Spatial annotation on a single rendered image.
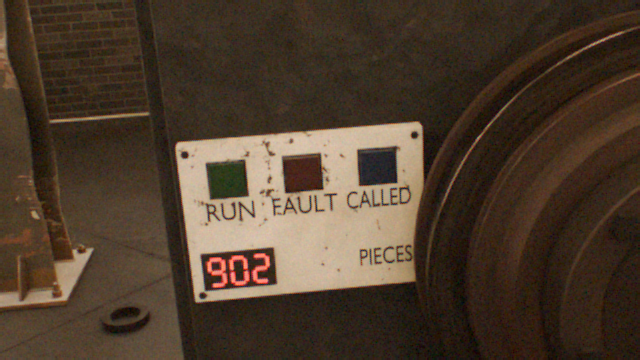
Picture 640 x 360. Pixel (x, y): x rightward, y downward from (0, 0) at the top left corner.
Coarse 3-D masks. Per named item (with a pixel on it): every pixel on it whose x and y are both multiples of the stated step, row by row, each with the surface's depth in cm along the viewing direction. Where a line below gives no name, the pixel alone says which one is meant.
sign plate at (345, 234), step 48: (192, 144) 82; (240, 144) 82; (288, 144) 82; (336, 144) 83; (384, 144) 83; (192, 192) 83; (288, 192) 84; (336, 192) 84; (384, 192) 85; (192, 240) 85; (240, 240) 85; (288, 240) 86; (336, 240) 86; (384, 240) 87; (240, 288) 87; (288, 288) 87
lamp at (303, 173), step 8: (288, 160) 82; (296, 160) 82; (304, 160) 83; (312, 160) 83; (288, 168) 83; (296, 168) 83; (304, 168) 83; (312, 168) 83; (288, 176) 83; (296, 176) 83; (304, 176) 83; (312, 176) 83; (288, 184) 83; (296, 184) 83; (304, 184) 83; (312, 184) 83; (320, 184) 83
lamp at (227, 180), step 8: (216, 168) 82; (224, 168) 82; (232, 168) 82; (240, 168) 82; (216, 176) 82; (224, 176) 82; (232, 176) 82; (240, 176) 83; (216, 184) 83; (224, 184) 83; (232, 184) 83; (240, 184) 83; (216, 192) 83; (224, 192) 83; (232, 192) 83; (240, 192) 83
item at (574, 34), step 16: (608, 16) 75; (624, 16) 74; (576, 32) 74; (592, 32) 74; (544, 48) 74; (512, 64) 75; (528, 64) 75; (496, 80) 75; (480, 96) 76; (464, 112) 76; (464, 128) 76; (448, 144) 77; (448, 160) 77; (432, 176) 77; (432, 192) 78; (416, 224) 79; (416, 240) 79; (416, 256) 80; (416, 272) 81
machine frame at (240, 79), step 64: (192, 0) 79; (256, 0) 80; (320, 0) 80; (384, 0) 81; (448, 0) 81; (512, 0) 82; (576, 0) 82; (192, 64) 81; (256, 64) 82; (320, 64) 82; (384, 64) 83; (448, 64) 83; (192, 128) 83; (256, 128) 84; (320, 128) 84; (448, 128) 85; (192, 320) 99; (256, 320) 90; (320, 320) 91; (384, 320) 92
